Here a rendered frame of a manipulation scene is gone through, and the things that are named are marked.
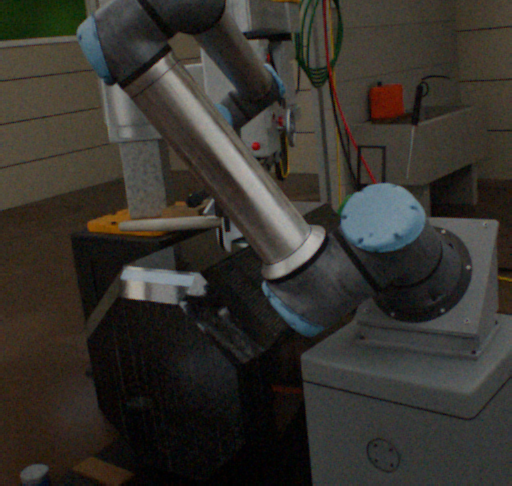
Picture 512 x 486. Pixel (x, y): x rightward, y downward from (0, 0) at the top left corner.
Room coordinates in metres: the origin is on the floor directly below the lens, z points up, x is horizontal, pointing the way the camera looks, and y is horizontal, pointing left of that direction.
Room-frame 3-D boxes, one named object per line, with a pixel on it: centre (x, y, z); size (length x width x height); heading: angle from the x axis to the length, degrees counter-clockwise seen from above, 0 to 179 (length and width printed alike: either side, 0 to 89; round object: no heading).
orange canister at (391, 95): (5.98, -1.21, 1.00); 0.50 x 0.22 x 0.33; 140
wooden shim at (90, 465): (2.43, 0.67, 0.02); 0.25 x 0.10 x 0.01; 52
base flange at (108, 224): (3.48, 0.49, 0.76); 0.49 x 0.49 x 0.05; 54
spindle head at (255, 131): (2.82, -0.02, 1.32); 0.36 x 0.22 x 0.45; 167
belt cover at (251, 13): (3.08, -0.08, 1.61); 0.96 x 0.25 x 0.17; 167
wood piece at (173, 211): (3.29, 0.32, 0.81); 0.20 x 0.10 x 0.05; 62
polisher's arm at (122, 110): (3.45, 0.29, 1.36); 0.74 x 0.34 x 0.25; 81
